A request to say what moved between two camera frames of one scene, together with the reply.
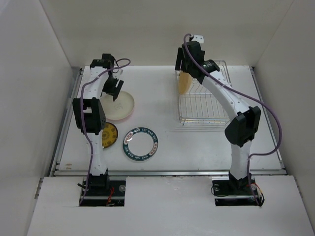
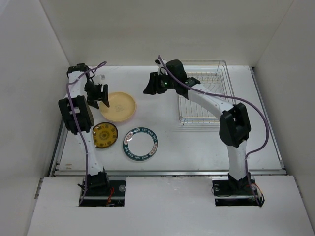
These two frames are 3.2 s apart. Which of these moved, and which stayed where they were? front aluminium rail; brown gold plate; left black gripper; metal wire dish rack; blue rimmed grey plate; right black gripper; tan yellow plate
Moved: right black gripper; left black gripper; tan yellow plate
Stayed: blue rimmed grey plate; front aluminium rail; brown gold plate; metal wire dish rack
